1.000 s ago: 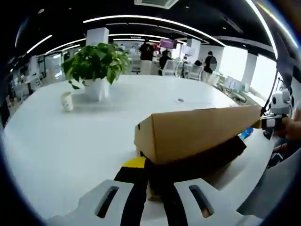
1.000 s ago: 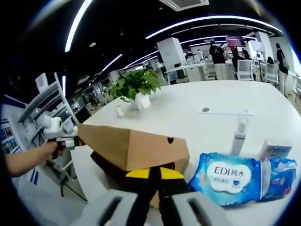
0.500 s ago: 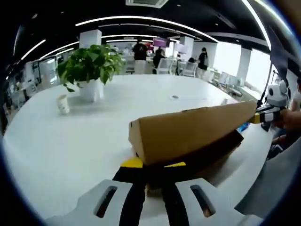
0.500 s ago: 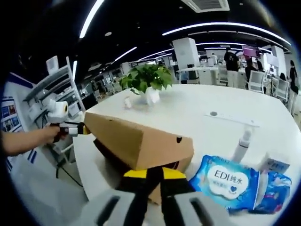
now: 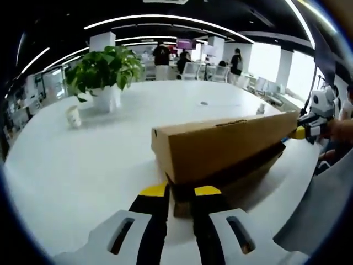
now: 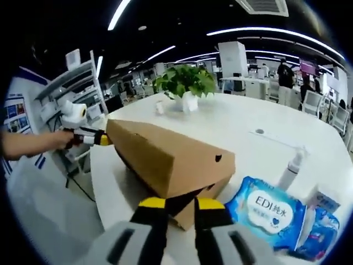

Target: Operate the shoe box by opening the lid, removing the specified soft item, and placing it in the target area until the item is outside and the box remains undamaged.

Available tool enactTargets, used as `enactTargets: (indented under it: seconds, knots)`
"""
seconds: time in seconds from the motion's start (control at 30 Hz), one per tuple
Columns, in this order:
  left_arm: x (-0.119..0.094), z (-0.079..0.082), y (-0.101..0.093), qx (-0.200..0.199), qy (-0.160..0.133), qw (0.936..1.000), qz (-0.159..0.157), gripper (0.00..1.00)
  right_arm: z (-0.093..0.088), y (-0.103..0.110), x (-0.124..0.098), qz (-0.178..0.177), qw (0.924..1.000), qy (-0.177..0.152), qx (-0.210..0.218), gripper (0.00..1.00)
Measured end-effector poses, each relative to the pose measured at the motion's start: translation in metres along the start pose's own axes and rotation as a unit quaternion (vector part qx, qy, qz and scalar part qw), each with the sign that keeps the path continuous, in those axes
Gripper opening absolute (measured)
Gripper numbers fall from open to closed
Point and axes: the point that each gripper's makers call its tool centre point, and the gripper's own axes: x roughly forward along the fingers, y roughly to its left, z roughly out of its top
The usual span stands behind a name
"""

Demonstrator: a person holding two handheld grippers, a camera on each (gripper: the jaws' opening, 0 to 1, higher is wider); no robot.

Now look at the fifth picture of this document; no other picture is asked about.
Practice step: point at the purple wall screen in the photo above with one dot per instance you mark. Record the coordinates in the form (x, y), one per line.
(186, 44)

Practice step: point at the white paper cup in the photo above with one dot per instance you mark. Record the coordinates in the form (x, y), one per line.
(73, 117)

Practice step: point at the grey chair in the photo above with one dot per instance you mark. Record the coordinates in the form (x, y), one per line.
(317, 207)

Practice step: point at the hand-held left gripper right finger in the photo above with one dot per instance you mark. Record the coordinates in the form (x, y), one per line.
(209, 218)

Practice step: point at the potted green plant white pot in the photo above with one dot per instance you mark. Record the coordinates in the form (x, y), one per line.
(104, 69)

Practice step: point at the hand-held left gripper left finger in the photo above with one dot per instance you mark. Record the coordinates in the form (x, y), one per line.
(151, 215)

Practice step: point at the brown cardboard shoe box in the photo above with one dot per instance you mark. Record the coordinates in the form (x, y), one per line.
(220, 149)

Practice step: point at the ceiling air conditioner vent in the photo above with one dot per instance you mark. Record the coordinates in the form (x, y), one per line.
(165, 1)

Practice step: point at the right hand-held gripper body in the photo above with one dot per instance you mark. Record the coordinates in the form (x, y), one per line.
(324, 103)

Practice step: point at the white spray bottle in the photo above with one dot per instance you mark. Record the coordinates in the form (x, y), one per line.
(260, 109)

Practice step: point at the long curved ceiling light strip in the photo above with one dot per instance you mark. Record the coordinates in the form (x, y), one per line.
(165, 17)

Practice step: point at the white office chair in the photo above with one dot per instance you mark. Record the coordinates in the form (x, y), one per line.
(221, 74)
(193, 71)

